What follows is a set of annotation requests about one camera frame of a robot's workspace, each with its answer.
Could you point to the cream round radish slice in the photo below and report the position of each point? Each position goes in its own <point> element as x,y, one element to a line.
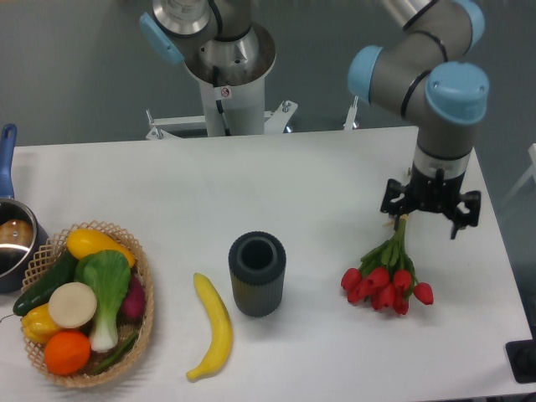
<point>72,305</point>

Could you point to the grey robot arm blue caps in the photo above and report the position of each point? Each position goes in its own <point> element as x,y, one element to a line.
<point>423,80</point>

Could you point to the dark grey ribbed vase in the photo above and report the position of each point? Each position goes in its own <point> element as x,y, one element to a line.
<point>257,266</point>

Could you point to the green chili pepper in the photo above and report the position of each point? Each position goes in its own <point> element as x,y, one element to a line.
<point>116,355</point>

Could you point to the yellow squash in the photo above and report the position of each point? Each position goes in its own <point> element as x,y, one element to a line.
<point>84,242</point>

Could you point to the yellow bell pepper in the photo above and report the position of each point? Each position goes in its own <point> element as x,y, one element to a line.
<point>38,326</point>

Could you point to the red tulip bouquet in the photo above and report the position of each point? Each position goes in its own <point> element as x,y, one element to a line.
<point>386,277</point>

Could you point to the orange fruit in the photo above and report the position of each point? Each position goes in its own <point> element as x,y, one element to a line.
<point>67,352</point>

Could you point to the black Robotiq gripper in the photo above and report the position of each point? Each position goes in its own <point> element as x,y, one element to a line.
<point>436,195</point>

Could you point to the black device at table edge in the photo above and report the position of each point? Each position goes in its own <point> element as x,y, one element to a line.
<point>521,357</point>

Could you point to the green bok choy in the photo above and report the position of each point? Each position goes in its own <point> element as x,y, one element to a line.
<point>107,273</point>

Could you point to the blue handled saucepan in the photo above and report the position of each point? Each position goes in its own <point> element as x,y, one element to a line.
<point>21,233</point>

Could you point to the yellow banana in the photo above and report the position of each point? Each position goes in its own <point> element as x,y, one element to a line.
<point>222,337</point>

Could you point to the dark green cucumber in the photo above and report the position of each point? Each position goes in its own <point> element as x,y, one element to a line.
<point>60,273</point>

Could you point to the purple red onion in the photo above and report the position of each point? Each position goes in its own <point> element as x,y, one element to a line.
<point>133,305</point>

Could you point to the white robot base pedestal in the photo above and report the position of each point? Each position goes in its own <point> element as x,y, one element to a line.
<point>228,111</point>

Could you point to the woven wicker basket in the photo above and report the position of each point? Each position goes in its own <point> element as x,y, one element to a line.
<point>45,257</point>

